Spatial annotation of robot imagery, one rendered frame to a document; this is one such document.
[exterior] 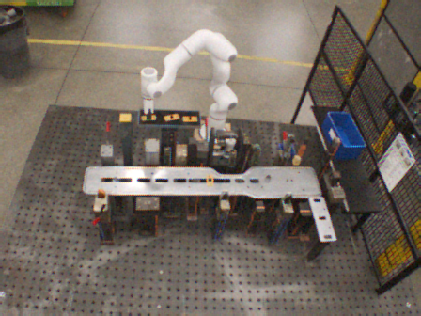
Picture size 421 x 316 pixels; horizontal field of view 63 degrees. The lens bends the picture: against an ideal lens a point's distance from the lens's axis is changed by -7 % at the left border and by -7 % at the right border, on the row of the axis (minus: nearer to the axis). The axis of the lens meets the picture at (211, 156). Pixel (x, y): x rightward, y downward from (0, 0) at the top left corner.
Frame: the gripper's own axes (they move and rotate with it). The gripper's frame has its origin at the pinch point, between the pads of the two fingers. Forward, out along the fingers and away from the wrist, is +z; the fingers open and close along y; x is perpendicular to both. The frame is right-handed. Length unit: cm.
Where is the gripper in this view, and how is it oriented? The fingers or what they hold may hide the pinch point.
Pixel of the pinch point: (148, 115)
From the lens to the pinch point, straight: 215.5
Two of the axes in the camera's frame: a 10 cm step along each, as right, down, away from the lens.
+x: 9.7, -0.8, 2.2
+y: 2.0, 7.7, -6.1
